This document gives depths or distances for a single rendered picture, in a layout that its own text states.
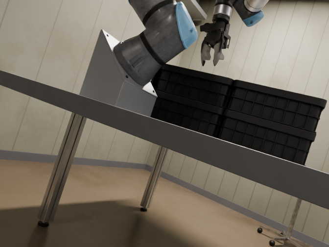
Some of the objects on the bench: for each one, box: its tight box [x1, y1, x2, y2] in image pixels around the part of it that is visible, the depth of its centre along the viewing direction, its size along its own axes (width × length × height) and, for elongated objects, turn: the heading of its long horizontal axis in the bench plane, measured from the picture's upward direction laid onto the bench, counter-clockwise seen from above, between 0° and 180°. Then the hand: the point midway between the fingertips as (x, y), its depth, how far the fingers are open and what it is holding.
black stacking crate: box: [216, 109, 316, 166], centre depth 109 cm, size 40×30×12 cm
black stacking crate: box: [150, 90, 225, 138], centre depth 121 cm, size 40×30×12 cm
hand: (208, 62), depth 113 cm, fingers open, 5 cm apart
